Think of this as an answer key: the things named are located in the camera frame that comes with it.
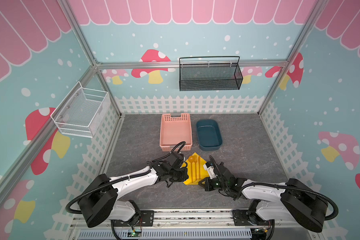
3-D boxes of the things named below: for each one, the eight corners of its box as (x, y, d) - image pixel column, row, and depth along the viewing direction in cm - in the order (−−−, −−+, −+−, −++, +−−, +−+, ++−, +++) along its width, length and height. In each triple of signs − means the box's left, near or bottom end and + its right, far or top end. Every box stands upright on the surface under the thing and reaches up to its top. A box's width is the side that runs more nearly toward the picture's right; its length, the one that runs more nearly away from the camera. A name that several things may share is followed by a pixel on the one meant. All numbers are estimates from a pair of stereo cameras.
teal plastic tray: (198, 151, 101) (198, 147, 97) (196, 124, 117) (196, 119, 112) (221, 151, 101) (223, 147, 97) (216, 124, 117) (218, 119, 112)
